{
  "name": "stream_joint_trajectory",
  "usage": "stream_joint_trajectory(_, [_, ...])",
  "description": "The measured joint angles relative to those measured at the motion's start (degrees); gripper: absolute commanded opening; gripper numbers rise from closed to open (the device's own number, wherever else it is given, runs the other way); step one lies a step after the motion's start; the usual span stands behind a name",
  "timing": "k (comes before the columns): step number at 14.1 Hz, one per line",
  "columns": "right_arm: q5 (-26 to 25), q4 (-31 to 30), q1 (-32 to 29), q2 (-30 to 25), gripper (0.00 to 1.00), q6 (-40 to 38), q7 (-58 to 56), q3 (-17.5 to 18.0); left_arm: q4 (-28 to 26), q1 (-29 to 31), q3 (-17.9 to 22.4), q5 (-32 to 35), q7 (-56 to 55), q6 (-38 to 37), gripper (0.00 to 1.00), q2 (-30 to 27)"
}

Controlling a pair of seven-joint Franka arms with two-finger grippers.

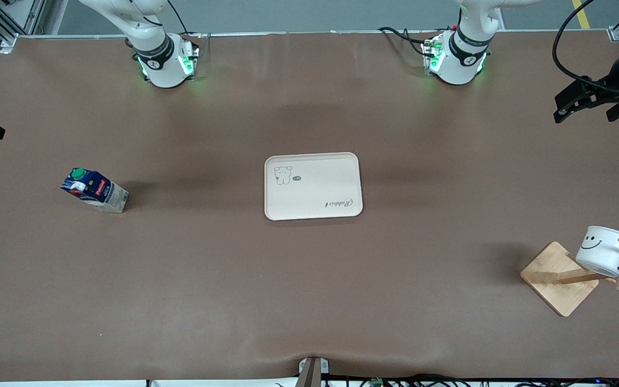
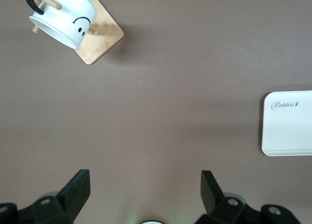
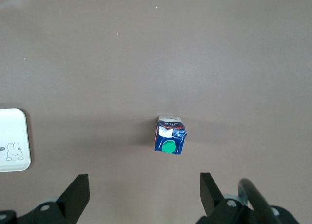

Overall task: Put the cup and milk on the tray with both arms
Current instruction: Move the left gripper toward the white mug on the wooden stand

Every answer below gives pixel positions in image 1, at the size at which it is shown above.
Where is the blue milk carton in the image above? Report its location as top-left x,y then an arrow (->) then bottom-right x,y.
60,167 -> 129,214

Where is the white smiley mug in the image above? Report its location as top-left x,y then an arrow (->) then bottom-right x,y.
575,226 -> 619,278

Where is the cream tray with bear print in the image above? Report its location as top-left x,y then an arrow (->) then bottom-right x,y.
264,152 -> 364,221

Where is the wooden mug stand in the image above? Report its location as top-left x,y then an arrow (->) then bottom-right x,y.
520,236 -> 619,318

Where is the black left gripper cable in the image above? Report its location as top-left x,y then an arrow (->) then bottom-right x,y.
552,0 -> 619,98

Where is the black left arm base cable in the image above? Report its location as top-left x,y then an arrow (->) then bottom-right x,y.
378,26 -> 429,58

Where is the black arm base cable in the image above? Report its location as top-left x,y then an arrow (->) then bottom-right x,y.
378,26 -> 429,58
167,0 -> 204,41

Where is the black right arm base cable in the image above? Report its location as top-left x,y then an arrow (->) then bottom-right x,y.
167,0 -> 204,41

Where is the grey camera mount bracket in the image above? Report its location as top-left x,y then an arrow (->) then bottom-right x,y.
298,356 -> 330,387

